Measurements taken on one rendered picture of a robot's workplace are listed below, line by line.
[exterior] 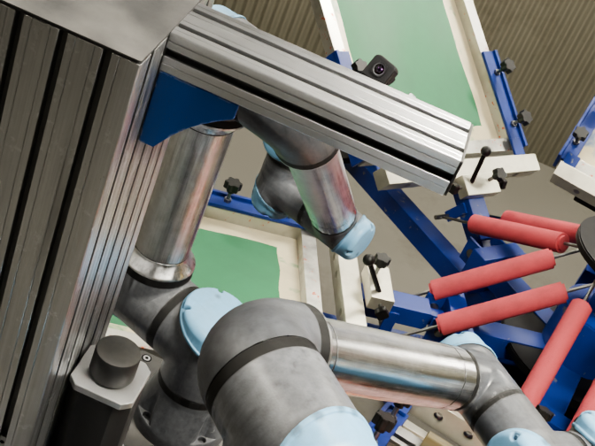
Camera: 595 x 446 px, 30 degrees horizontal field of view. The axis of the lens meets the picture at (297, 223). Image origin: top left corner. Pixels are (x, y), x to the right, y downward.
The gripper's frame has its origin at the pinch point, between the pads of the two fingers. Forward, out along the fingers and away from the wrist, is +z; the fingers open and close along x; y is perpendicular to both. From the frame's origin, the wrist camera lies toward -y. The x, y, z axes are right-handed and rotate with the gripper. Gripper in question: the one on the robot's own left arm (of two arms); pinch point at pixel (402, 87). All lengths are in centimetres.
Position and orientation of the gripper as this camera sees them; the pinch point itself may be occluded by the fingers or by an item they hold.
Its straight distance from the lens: 202.1
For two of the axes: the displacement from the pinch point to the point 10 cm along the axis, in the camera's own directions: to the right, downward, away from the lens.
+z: 5.9, -2.8, 7.5
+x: 6.8, 6.7, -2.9
